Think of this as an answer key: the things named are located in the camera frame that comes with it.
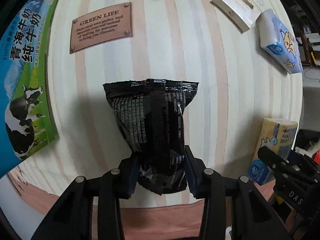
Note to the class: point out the blue tissue pack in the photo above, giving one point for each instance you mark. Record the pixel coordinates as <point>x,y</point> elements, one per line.
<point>280,40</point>

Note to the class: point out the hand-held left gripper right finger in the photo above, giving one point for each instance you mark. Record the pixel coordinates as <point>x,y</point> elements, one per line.
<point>190,177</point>

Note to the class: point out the striped printed tablecloth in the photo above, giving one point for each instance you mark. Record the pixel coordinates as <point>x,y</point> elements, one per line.
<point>175,55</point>

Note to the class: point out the green milk carton box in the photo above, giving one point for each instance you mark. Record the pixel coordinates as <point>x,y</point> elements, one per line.
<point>25,80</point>

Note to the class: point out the yellow tissue pack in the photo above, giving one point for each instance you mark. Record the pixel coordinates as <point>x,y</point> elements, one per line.
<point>272,150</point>

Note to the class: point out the white flat card package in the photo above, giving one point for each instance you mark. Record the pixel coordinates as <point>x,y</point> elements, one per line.
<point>237,7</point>

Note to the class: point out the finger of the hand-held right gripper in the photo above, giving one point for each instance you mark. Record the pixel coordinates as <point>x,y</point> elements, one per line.
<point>271,158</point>

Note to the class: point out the black snack packet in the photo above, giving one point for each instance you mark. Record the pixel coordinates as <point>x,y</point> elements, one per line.
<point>152,135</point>

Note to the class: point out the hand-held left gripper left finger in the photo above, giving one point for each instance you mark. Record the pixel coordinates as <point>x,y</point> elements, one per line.
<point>131,177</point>

